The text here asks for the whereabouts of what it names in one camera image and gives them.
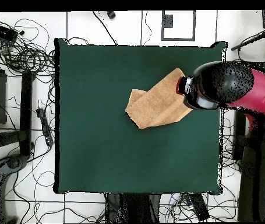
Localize tan terry towel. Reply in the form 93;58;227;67
124;67;193;130

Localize black tripod rod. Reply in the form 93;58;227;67
230;29;265;51

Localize dark green tablecloth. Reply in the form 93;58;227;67
53;37;228;195

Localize black power strip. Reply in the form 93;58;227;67
36;107;54;147
189;193;210;222

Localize black metal stand frame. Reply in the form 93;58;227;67
0;70;36;156
232;111;248;162

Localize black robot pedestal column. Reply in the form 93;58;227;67
105;192;162;223

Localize tangled black cables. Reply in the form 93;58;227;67
0;18;56;78

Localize black switch box with ports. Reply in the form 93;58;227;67
0;21;19;43

